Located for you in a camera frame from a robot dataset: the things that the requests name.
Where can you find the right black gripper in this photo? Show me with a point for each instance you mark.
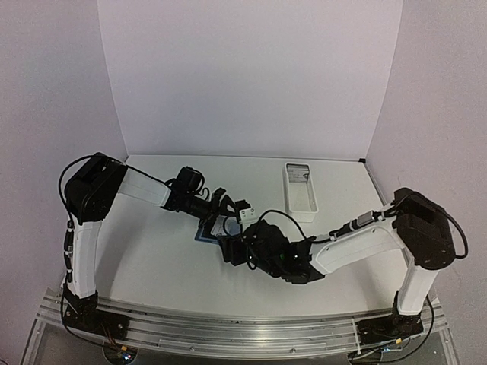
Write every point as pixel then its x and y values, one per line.
pixel 232 249

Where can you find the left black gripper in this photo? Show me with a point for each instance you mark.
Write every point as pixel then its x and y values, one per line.
pixel 224 201

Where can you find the blue card holder wallet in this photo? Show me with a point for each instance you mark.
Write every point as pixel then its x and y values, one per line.
pixel 203 234

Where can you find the silver credit card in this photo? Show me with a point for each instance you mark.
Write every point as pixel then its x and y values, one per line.
pixel 225 226

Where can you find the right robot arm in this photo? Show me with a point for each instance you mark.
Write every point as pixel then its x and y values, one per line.
pixel 430 236

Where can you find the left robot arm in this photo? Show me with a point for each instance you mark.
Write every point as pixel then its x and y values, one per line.
pixel 89 195

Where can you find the white plastic tray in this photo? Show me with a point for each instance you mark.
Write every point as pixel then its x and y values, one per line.
pixel 300 199

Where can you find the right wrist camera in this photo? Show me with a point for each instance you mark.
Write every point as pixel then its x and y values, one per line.
pixel 246 214

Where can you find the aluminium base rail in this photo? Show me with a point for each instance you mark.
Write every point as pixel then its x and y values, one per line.
pixel 272 321

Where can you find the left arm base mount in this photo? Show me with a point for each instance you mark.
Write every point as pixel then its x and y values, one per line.
pixel 82 313

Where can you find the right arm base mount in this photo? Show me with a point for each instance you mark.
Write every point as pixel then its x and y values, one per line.
pixel 389 328

